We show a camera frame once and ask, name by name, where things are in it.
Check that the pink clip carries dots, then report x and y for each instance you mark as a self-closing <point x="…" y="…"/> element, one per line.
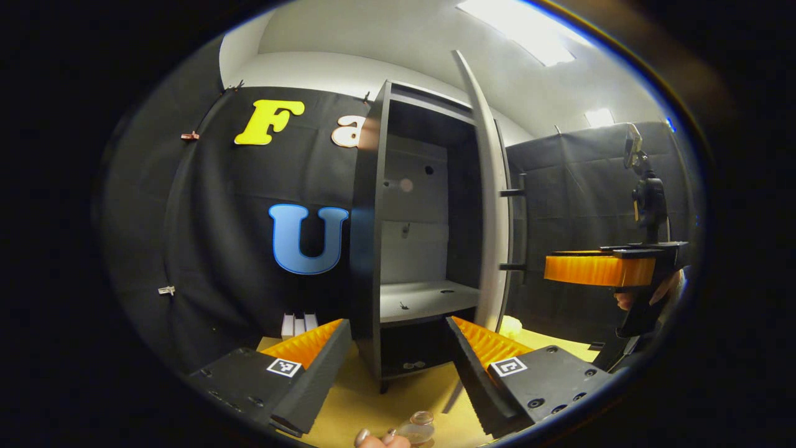
<point x="190" y="135"/>

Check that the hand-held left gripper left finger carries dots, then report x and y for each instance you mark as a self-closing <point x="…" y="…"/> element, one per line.
<point x="320" y="379"/>

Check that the silver clip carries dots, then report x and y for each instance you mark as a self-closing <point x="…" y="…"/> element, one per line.
<point x="166" y="290"/>

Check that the long ceiling light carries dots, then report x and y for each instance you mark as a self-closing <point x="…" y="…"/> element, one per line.
<point x="528" y="28"/>

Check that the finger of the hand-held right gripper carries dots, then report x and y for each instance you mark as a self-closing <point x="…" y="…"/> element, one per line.
<point x="591" y="269"/>

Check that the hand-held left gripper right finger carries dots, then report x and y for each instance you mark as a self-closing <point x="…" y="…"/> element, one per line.
<point x="476" y="379"/>

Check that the small ceiling light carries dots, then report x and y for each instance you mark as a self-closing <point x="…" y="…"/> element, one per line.
<point x="600" y="117"/>

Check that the clear plastic bottle red label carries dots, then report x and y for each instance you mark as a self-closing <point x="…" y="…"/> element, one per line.
<point x="418" y="428"/>

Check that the pale yellow object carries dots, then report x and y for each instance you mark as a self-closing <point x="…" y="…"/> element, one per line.
<point x="512" y="325"/>

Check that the beige cabinet door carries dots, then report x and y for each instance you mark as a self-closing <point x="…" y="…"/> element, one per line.
<point x="494" y="218"/>

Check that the dark grey cabinet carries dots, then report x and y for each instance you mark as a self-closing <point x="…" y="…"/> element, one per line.
<point x="367" y="249"/>

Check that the blue-grey book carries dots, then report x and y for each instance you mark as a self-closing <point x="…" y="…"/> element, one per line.
<point x="311" y="322"/>

